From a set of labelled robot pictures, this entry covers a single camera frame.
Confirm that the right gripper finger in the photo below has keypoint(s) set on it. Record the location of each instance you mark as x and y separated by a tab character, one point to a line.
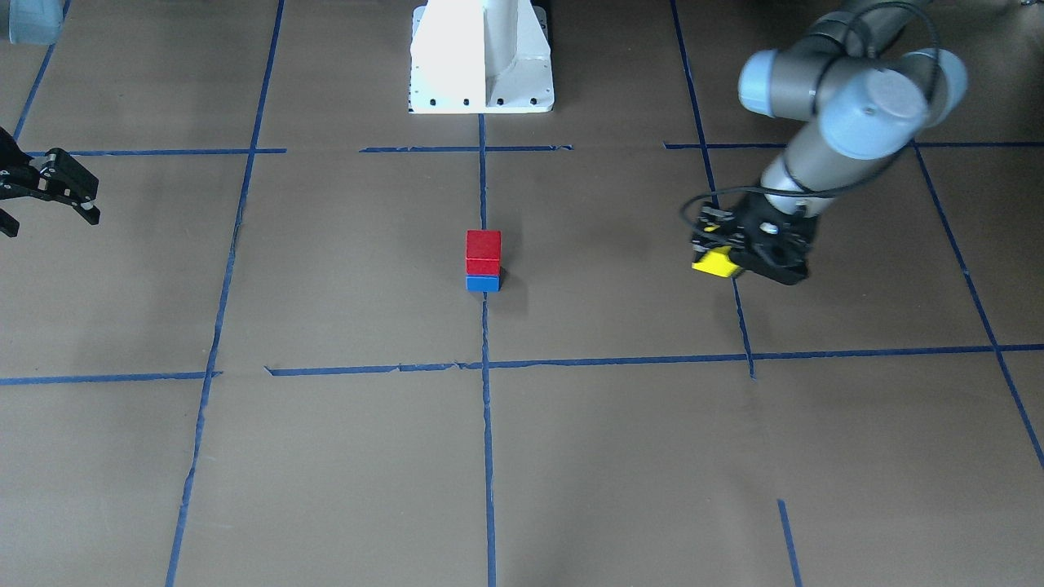
62	179
9	226

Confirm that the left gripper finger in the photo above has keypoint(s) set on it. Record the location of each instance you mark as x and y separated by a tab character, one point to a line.
739	271
714	229

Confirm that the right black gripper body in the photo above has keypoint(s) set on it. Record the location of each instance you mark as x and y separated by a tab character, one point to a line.
57	174

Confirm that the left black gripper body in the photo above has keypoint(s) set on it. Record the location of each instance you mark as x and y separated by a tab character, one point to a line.
711	237

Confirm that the yellow wooden block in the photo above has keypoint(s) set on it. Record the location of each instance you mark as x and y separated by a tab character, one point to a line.
716	262

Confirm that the red wooden block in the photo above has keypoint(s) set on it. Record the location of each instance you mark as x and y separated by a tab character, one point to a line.
483	252

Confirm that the blue wooden block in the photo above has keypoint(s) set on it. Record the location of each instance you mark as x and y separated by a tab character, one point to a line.
483	283

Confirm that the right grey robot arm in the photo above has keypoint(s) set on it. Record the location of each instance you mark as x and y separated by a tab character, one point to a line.
36	23

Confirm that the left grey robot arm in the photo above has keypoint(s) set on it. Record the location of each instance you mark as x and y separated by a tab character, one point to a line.
864	80

